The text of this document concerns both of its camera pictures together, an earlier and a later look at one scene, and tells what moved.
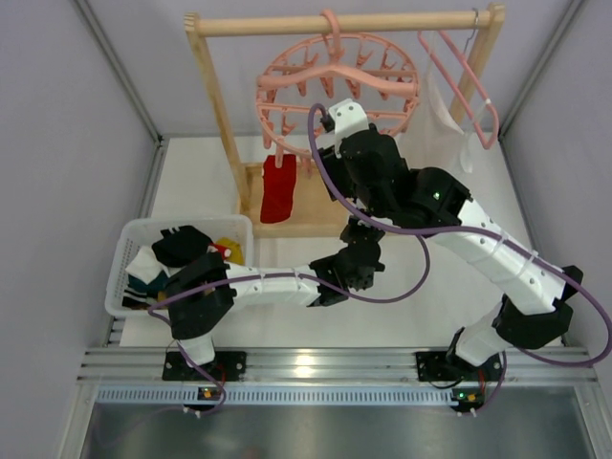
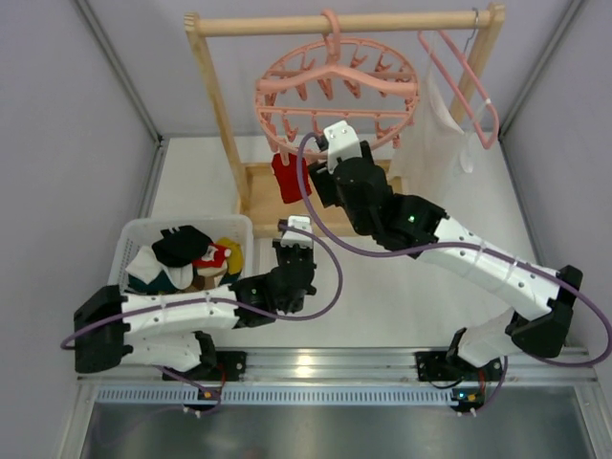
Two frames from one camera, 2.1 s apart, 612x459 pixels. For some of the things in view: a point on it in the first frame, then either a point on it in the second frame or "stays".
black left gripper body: (360, 234) -> (294, 253)
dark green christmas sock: (152, 289) stays
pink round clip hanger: (302, 82) stays
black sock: (180, 246) stays
